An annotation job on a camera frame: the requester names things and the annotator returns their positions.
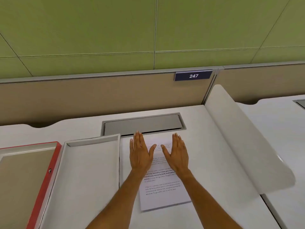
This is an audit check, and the person's right hand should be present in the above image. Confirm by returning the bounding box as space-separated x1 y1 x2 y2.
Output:
161 133 190 173

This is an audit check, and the white shallow tray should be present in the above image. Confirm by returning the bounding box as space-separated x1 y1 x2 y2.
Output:
39 134 121 229

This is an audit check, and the red shallow tray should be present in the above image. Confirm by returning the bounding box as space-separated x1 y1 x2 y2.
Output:
0 141 62 229

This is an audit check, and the white printed paper sheet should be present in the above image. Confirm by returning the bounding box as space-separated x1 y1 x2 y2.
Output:
139 134 192 212

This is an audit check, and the white curved desk divider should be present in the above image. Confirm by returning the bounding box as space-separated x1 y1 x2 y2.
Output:
204 84 296 195

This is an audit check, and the person's left hand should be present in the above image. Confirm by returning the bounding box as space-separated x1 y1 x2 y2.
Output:
130 131 157 173

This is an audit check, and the person's right forearm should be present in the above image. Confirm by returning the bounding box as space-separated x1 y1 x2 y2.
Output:
175 169 244 229

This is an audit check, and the blue number sign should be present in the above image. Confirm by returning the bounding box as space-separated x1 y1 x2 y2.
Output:
174 70 213 82

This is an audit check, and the grey desk cable flap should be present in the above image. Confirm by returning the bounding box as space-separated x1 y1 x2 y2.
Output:
102 113 188 137
292 99 305 110

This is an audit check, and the person's left forearm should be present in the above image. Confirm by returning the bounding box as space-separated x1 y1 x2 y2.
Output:
85 169 149 229

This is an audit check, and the beige desk partition panel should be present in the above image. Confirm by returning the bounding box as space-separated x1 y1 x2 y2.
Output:
0 66 219 128
215 61 305 106

